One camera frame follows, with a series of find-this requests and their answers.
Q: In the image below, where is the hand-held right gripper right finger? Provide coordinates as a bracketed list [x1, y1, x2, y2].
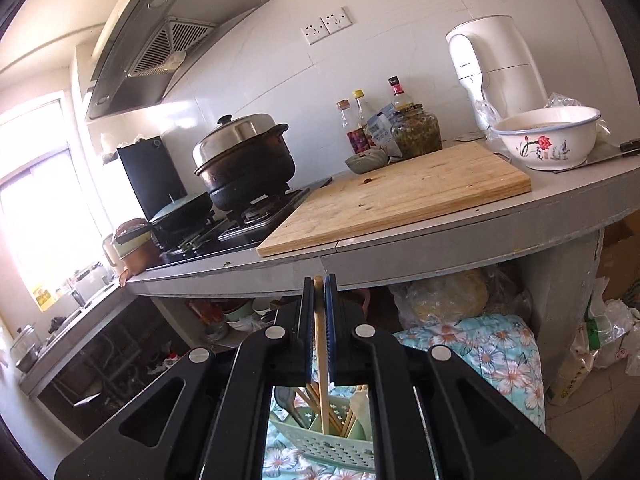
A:
[324, 275, 581, 480]

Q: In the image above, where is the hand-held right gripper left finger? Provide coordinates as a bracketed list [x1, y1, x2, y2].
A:
[55, 276, 316, 480]

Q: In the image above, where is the slim wooden chopstick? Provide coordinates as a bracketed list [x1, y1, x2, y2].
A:
[313, 275, 332, 436]

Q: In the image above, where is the bundle of wooden chopsticks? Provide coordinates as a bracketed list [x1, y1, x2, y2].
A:
[295, 382, 358, 438]

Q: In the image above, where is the metal spoon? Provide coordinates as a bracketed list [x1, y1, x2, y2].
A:
[272, 387, 301, 421]

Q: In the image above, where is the white shell-shaped rice scoop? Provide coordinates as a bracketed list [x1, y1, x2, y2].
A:
[350, 390, 372, 441]

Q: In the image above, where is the green perforated utensil holder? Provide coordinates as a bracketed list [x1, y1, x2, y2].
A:
[269, 385, 376, 471]

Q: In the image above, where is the pile of ceramic bowls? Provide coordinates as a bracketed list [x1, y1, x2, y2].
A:
[200, 297, 281, 346]

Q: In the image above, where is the gas stove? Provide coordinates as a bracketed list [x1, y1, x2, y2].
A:
[160, 185, 311, 263]

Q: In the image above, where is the bag with yellow contents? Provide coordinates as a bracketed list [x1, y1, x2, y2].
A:
[390, 267, 531, 331]

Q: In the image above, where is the grey kitchen counter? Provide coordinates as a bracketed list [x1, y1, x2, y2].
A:
[20, 150, 640, 396]

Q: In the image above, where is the wooden cutting board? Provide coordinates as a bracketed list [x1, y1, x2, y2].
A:
[256, 141, 532, 258]

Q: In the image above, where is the blackened cooking pot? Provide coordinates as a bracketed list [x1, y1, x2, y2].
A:
[195, 124, 296, 212]

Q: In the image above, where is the black wok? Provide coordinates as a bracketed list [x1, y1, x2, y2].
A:
[149, 192, 216, 246]

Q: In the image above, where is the small grey bowl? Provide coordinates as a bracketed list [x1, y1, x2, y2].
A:
[345, 149, 388, 175]

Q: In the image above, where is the floral turquoise blanket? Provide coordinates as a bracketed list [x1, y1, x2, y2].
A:
[262, 312, 546, 480]

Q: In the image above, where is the copper brown pot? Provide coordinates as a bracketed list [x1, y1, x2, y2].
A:
[120, 245, 162, 277]

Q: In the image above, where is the dark sauce bottle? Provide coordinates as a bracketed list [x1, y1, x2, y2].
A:
[336, 100, 370, 153]

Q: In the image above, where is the steel pot lid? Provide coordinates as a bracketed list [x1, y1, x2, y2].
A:
[192, 114, 277, 171]

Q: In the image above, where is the blue and white carton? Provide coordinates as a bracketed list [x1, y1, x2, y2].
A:
[366, 102, 403, 158]

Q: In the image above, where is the glass pickle jar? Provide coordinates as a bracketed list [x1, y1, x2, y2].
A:
[390, 103, 444, 156]

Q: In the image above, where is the black rectangular box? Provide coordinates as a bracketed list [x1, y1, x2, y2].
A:
[117, 136, 188, 221]

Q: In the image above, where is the yellow-capped bottle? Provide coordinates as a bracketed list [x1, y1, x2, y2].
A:
[352, 90, 375, 146]

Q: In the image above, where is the red-capped bottle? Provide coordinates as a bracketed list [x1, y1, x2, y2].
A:
[387, 76, 413, 111]

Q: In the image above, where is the white bag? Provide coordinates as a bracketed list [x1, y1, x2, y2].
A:
[100, 132, 151, 166]

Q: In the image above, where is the heap of plastic bags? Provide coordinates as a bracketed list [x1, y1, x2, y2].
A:
[545, 280, 640, 406]

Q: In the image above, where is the steel sink pot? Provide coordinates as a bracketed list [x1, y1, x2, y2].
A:
[10, 325, 41, 371]

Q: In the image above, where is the floral enamel basin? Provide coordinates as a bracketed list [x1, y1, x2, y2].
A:
[491, 106, 602, 171]

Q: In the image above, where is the window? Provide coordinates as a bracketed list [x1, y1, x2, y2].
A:
[0, 92, 116, 311]

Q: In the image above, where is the cardboard box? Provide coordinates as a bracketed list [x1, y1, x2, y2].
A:
[597, 220, 640, 306]

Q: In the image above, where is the white kitchen appliance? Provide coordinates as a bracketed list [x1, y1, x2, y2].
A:
[446, 15, 550, 133]

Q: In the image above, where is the kitchen cleaver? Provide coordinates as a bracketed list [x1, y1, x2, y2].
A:
[552, 139, 640, 175]

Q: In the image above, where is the steel range hood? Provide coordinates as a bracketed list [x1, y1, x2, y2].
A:
[84, 0, 273, 122]

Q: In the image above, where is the white wall socket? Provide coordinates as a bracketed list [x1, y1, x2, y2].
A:
[301, 19, 331, 46]
[320, 6, 353, 35]

